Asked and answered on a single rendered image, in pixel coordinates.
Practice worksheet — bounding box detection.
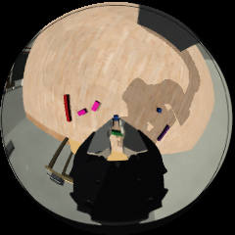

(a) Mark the dark red rod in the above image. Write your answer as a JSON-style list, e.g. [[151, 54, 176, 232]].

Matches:
[[64, 94, 71, 122]]

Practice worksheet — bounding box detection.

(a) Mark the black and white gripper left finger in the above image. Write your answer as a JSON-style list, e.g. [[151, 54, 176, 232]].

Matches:
[[69, 118, 114, 178]]

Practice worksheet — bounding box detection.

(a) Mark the purple rod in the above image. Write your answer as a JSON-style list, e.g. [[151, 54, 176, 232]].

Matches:
[[157, 125, 170, 141]]

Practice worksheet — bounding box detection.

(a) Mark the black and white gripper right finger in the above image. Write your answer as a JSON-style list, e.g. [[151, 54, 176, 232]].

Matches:
[[118, 117, 167, 174]]

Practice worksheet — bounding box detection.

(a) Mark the small magenta block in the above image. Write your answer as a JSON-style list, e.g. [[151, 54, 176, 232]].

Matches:
[[91, 100, 100, 112], [77, 108, 87, 116]]

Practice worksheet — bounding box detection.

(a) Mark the green rod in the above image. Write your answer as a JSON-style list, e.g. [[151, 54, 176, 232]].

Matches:
[[112, 129, 123, 136]]

